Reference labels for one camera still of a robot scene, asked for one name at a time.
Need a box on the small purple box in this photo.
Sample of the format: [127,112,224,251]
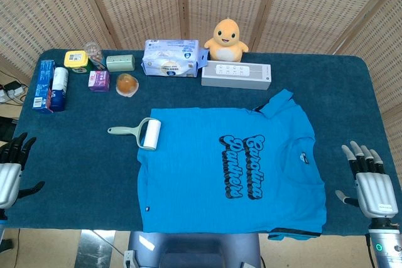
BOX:
[88,70,111,93]

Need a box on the clear plastic jar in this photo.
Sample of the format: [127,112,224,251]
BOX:
[84,42,107,71]

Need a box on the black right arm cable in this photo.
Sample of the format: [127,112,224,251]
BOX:
[365,233,378,268]

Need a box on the grey silver right robot hand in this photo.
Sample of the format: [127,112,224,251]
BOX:
[335,141,399,218]

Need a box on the dark teal covered table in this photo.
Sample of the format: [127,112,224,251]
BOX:
[0,48,398,237]

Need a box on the blue white bottle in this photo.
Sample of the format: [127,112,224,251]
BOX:
[50,67,69,112]

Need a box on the orange plush toy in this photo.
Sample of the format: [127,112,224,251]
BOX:
[204,19,250,63]

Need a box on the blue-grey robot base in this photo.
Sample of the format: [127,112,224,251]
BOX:
[124,231,263,268]

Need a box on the woven rattan folding screen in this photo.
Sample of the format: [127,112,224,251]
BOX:
[0,0,402,162]

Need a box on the black equipment case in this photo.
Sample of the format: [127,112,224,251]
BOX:
[0,116,19,148]

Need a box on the white floor power strip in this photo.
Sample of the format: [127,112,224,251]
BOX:
[0,81,26,103]

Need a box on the yellow lidded container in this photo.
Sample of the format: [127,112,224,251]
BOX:
[63,50,92,75]

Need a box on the blue toothpaste box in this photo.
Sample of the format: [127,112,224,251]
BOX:
[31,59,56,114]

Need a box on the green handled white lint roller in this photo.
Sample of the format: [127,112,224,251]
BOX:
[107,117,162,151]

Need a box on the shiny metal table base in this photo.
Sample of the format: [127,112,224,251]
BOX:
[75,229,117,268]

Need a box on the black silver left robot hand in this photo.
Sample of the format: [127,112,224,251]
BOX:
[0,132,46,210]

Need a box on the blue tissue pack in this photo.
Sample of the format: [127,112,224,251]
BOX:
[141,39,209,78]

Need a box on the blue printed t-shirt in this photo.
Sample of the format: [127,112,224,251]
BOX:
[136,88,327,240]

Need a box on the orange jelly cup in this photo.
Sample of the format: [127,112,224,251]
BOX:
[115,73,139,98]

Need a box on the grey power strip box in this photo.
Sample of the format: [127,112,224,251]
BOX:
[200,63,272,91]

